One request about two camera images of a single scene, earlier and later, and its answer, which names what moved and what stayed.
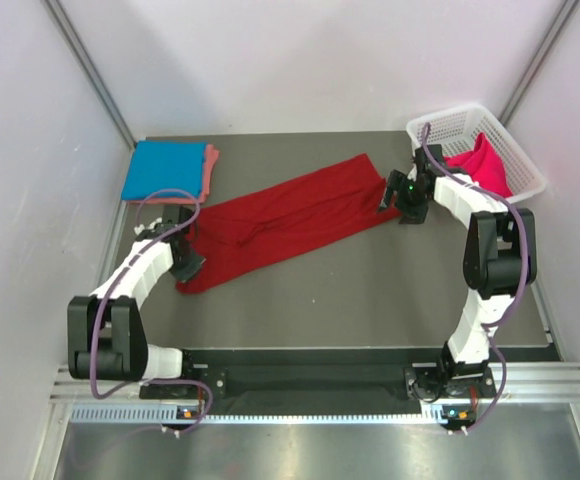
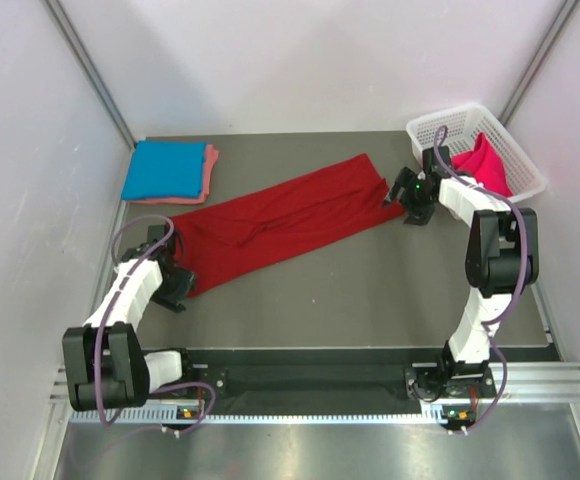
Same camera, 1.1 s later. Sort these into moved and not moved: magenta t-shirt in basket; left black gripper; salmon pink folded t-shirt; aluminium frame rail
Moved: left black gripper
Not moved: magenta t-shirt in basket; salmon pink folded t-shirt; aluminium frame rail
